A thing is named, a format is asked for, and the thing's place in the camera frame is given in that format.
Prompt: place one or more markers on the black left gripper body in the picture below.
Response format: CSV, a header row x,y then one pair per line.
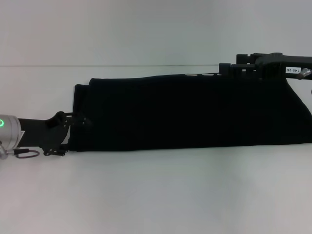
x,y
46,136

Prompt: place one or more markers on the black t-shirt with white print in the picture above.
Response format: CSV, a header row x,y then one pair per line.
x,y
182,112

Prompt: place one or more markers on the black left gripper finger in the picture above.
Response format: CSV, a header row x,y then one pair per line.
x,y
80,120
64,148

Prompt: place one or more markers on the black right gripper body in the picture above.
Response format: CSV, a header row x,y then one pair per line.
x,y
280,65

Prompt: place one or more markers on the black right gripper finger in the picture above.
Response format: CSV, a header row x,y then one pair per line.
x,y
226,68
245,58

